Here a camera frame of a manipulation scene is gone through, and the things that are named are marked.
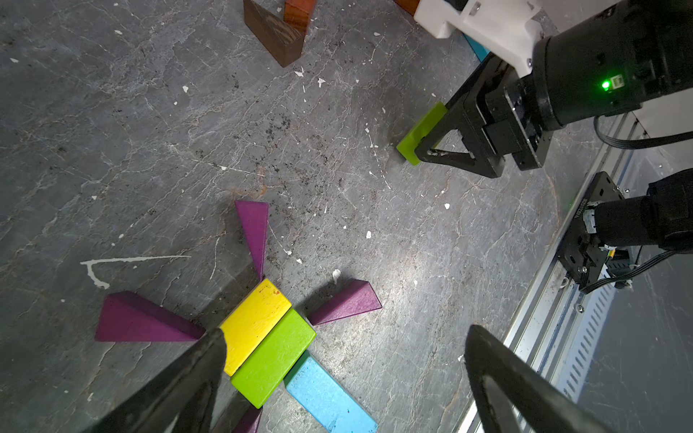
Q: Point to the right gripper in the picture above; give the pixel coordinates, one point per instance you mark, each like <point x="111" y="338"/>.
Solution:
<point x="494" y="110"/>

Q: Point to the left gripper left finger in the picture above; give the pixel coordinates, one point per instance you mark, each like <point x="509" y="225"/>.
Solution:
<point x="181" y="398"/>

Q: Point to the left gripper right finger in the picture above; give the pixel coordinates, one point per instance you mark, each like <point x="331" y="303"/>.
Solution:
<point x="501" y="382"/>

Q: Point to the purple wedge block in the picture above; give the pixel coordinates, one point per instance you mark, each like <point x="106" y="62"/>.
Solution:
<point x="357" y="298"/>
<point x="129" y="318"/>
<point x="254" y="219"/>
<point x="250" y="421"/>

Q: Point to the green rectangular block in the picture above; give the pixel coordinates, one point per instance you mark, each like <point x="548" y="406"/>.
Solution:
<point x="260" y="375"/>

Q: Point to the light green block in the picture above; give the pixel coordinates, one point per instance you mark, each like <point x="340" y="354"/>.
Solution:
<point x="425" y="125"/>

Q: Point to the yellow rectangular block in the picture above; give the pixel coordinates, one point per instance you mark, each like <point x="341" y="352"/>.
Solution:
<point x="245" y="328"/>

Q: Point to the light blue block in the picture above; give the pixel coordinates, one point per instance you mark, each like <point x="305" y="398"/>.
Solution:
<point x="325" y="399"/>

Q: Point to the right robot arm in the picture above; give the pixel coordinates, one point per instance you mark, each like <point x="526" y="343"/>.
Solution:
<point x="658" y="43"/>

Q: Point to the teal flat block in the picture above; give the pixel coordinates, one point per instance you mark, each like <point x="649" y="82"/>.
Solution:
<point x="478" y="49"/>

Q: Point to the orange brown wedge block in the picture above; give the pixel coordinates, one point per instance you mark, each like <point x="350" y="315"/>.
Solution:
<point x="409" y="6"/>

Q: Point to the reddish brown wedge block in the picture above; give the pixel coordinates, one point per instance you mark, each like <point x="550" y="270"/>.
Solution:
<point x="297" y="13"/>

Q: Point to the dark brown wedge block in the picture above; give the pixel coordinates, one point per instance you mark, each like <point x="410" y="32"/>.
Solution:
<point x="281" y="40"/>

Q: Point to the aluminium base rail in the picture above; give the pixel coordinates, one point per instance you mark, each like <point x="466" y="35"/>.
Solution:
<point x="556" y="329"/>

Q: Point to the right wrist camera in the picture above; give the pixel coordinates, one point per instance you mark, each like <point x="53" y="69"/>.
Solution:
<point x="482" y="27"/>

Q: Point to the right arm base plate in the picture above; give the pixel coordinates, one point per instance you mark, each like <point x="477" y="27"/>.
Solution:
<point x="581" y="252"/>

